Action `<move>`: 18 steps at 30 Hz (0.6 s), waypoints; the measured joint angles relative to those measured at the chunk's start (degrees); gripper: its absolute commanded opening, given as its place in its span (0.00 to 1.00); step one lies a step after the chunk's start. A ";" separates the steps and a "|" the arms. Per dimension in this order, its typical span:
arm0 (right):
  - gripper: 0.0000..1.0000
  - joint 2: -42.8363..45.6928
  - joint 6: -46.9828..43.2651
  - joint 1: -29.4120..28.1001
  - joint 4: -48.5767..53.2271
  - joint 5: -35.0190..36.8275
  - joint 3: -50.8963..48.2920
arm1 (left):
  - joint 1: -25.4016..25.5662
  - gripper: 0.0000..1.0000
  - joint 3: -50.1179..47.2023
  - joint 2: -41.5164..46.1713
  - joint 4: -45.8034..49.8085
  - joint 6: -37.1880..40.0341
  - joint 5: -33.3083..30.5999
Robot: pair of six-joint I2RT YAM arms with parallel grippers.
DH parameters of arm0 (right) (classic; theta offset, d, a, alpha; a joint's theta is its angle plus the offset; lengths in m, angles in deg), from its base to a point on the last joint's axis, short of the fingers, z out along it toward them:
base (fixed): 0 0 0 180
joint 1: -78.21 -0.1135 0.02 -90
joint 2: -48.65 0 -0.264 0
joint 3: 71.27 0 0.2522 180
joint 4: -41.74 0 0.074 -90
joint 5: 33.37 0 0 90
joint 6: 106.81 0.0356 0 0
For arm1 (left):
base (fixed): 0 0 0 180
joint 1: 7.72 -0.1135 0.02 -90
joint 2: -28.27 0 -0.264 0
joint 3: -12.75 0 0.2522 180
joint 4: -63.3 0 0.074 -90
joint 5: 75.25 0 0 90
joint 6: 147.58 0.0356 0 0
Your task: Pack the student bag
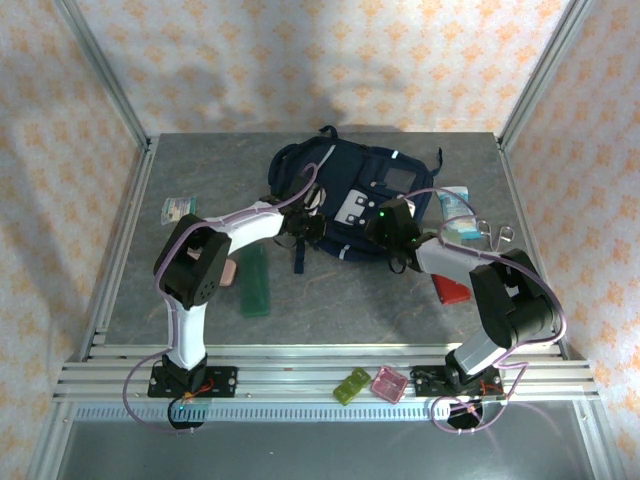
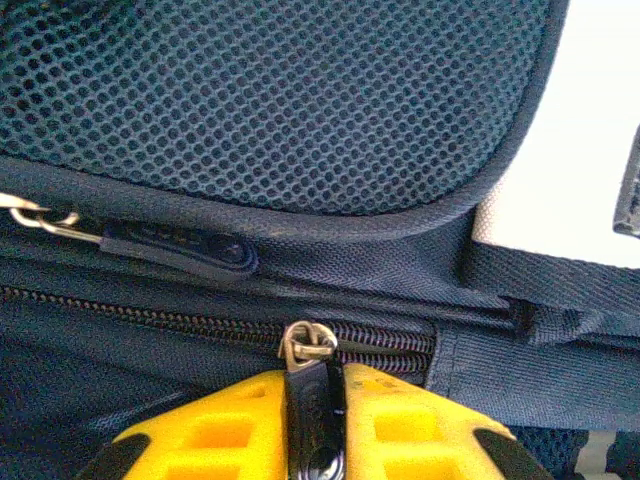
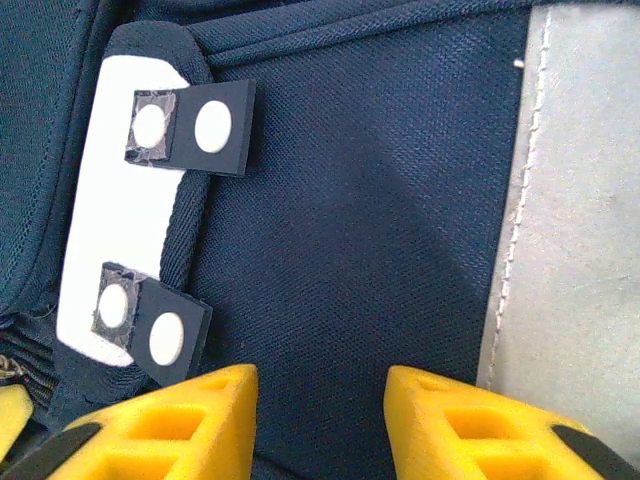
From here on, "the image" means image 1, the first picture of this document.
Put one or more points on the navy blue student backpack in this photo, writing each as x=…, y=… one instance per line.
x=360, y=170

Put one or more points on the translucent green pencil case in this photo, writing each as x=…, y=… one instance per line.
x=256, y=285

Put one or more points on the red case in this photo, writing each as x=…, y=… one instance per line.
x=452, y=290

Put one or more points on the pink rectangular case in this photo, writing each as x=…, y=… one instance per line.
x=230, y=272

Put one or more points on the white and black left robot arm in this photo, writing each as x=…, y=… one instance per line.
x=192, y=340

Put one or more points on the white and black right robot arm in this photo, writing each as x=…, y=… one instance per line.
x=515, y=310

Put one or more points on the blue and white wipes packet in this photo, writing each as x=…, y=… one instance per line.
x=457, y=220

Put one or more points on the green tissue packet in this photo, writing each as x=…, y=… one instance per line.
x=178, y=210

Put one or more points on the pink plastic pill box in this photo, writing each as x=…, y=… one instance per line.
x=389, y=384

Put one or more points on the green plastic pill box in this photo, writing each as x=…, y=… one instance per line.
x=351, y=385

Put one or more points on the grey metal shelf panel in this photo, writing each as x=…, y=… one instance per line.
x=320, y=452

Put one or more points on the aluminium side rail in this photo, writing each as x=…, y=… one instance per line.
x=120, y=260
x=532, y=260

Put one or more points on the aluminium front rail beam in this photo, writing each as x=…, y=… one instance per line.
x=300, y=370

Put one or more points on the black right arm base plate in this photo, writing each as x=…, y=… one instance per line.
x=422, y=382

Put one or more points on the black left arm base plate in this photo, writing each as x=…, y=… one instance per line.
x=225, y=380

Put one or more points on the aluminium frame post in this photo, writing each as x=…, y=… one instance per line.
x=537, y=80
x=107, y=80

